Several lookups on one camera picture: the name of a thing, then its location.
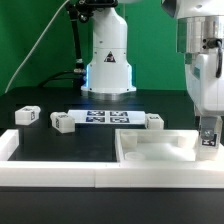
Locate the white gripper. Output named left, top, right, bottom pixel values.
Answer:
left=185, top=51, right=224, bottom=140

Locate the white square tabletop part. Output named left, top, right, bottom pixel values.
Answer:
left=115, top=129, right=224, bottom=162

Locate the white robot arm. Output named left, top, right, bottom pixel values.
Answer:
left=78, top=0, right=224, bottom=140

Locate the white U-shaped fence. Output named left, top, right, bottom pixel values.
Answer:
left=0, top=130, right=224, bottom=188

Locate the white tag plate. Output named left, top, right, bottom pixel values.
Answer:
left=68, top=110, right=145, bottom=124

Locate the black cable bundle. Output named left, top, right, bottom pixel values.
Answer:
left=39, top=69, right=88, bottom=88

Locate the white cable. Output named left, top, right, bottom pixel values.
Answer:
left=4, top=0, right=72, bottom=95

